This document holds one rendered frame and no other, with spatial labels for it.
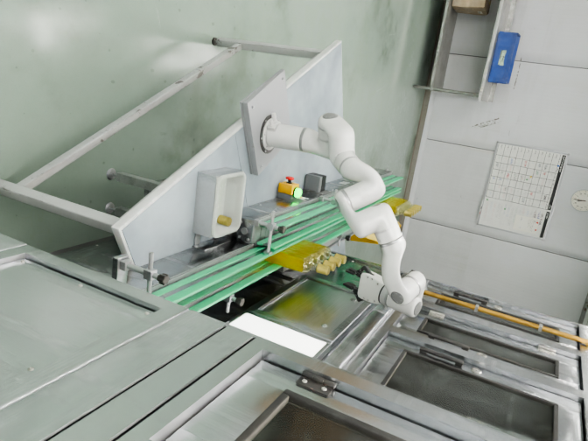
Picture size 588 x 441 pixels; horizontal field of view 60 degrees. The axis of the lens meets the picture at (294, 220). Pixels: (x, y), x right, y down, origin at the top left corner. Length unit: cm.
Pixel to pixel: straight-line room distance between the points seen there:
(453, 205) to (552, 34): 252
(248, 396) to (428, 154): 709
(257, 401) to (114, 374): 22
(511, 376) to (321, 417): 117
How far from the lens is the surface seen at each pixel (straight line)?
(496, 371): 193
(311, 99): 246
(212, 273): 171
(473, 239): 785
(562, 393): 194
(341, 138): 182
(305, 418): 83
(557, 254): 782
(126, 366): 88
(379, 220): 168
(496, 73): 702
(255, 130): 199
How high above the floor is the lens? 180
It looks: 24 degrees down
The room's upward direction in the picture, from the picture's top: 106 degrees clockwise
